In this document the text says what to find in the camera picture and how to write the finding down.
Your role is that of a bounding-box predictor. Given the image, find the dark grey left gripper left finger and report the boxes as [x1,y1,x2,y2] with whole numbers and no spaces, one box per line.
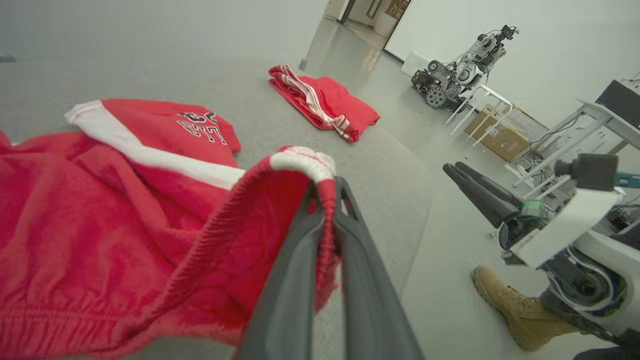
[234,182,327,360]

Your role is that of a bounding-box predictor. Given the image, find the black monitor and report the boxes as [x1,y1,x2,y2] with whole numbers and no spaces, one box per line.
[594,79,640,129]

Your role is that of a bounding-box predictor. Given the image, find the tan leather boot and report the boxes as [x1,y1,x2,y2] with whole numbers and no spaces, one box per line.
[471,264,582,353]

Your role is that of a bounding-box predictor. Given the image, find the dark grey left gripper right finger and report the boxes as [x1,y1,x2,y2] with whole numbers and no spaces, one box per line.
[332,176,426,360]

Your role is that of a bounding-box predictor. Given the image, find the grey wheeled robot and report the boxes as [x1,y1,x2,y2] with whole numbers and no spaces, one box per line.
[410,24,521,112]

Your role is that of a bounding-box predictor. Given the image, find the red basketball shorts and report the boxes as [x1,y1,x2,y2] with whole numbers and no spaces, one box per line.
[0,98,342,360]

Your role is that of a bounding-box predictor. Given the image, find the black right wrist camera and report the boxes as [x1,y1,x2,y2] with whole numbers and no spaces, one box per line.
[553,153,620,192]

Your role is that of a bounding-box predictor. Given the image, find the red white basketball jersey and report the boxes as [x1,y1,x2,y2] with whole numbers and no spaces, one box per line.
[268,64,381,144]

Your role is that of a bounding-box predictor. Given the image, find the white desk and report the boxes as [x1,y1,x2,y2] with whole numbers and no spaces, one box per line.
[504,96,640,202]

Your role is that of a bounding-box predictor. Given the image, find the grey fabric sofa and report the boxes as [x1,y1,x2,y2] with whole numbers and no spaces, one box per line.
[0,57,433,360]

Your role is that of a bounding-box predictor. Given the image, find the brown cardboard box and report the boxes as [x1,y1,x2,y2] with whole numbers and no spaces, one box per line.
[464,104,531,163]

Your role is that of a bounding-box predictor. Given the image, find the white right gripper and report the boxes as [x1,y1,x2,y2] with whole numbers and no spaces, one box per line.
[442,161,624,269]

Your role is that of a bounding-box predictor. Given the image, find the white stool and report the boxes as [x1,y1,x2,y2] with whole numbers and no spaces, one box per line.
[445,84,515,148]

